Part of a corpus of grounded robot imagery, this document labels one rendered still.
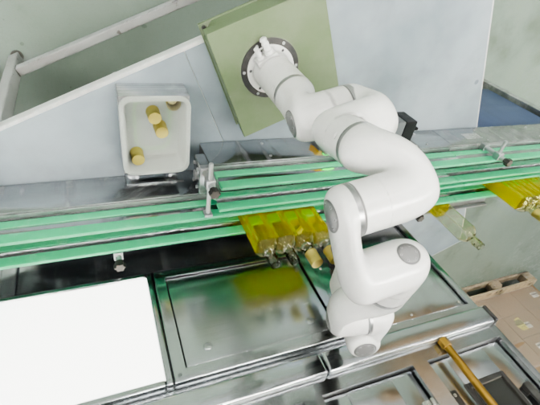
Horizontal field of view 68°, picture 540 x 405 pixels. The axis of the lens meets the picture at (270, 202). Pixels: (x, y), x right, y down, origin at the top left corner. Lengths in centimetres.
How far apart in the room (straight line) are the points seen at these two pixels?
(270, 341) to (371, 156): 60
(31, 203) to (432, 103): 132
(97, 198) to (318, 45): 71
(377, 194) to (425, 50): 93
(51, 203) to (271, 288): 63
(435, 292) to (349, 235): 86
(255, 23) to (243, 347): 78
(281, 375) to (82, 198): 68
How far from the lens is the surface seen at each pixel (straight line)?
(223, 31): 102
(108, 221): 111
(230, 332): 107
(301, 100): 83
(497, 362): 136
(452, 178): 157
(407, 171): 63
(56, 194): 119
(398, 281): 64
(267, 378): 102
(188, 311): 110
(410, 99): 152
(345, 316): 81
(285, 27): 107
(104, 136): 118
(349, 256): 60
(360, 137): 65
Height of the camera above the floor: 178
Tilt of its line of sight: 45 degrees down
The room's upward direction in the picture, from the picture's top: 149 degrees clockwise
